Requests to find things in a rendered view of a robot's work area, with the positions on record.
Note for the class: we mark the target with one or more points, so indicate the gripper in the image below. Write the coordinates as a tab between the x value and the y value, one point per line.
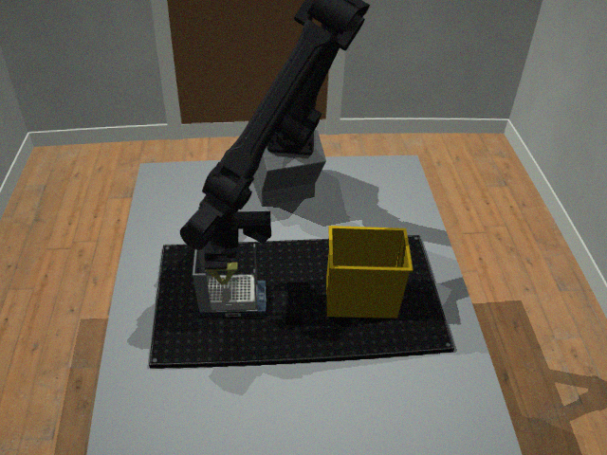
212	250

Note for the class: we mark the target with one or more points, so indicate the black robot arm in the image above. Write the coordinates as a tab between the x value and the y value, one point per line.
316	49

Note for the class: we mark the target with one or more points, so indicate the olive yellow open-top bin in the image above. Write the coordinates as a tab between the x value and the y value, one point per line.
367	271

